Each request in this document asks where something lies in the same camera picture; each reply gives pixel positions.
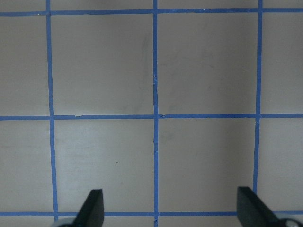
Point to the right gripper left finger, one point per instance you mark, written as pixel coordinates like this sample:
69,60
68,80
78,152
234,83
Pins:
91,213

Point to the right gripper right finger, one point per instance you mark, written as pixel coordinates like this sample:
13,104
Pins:
252,211

